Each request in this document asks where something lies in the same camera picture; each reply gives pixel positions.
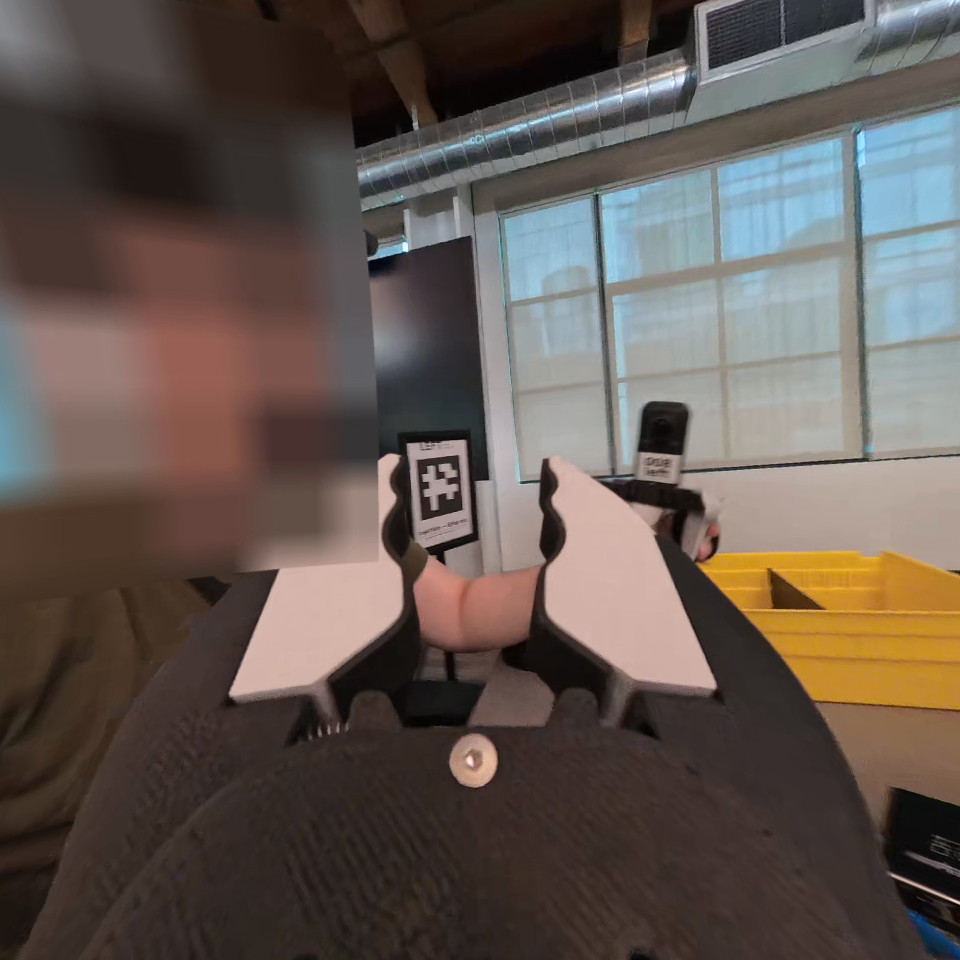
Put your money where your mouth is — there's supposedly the person's clothed body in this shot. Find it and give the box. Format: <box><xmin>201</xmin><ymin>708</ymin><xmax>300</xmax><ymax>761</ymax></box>
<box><xmin>0</xmin><ymin>573</ymin><xmax>235</xmax><ymax>909</ymax></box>

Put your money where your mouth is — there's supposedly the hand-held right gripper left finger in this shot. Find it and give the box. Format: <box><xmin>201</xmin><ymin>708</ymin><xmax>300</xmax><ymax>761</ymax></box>
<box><xmin>228</xmin><ymin>453</ymin><xmax>423</xmax><ymax>706</ymax></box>

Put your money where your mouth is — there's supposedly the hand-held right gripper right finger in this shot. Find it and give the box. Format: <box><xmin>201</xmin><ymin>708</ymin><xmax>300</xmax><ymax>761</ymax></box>
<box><xmin>528</xmin><ymin>456</ymin><xmax>720</xmax><ymax>699</ymax></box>

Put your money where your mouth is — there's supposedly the black cardboard box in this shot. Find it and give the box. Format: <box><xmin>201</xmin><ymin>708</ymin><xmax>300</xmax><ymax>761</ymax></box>
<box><xmin>881</xmin><ymin>787</ymin><xmax>960</xmax><ymax>913</ymax></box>

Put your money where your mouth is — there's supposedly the white ceiling vent unit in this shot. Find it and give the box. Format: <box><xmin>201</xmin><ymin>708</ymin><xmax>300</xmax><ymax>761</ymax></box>
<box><xmin>686</xmin><ymin>0</ymin><xmax>960</xmax><ymax>126</ymax></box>

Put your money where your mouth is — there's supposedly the black framed sign stand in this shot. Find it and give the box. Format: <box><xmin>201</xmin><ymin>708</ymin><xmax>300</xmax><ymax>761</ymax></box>
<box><xmin>397</xmin><ymin>429</ymin><xmax>483</xmax><ymax>727</ymax></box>

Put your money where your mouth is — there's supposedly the silver air duct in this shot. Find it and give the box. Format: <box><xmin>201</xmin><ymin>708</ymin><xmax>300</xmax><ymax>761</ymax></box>
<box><xmin>356</xmin><ymin>52</ymin><xmax>700</xmax><ymax>201</ymax></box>

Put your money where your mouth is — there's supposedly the black partition panel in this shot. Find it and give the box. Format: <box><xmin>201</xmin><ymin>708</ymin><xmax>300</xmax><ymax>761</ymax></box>
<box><xmin>367</xmin><ymin>236</ymin><xmax>490</xmax><ymax>481</ymax></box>

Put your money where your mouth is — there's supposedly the yellow plastic bin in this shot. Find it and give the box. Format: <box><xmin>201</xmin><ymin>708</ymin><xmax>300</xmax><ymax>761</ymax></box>
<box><xmin>697</xmin><ymin>551</ymin><xmax>960</xmax><ymax>712</ymax></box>

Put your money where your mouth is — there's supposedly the white framed window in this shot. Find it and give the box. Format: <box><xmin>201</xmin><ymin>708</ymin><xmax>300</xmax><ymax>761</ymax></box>
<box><xmin>498</xmin><ymin>105</ymin><xmax>960</xmax><ymax>483</ymax></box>

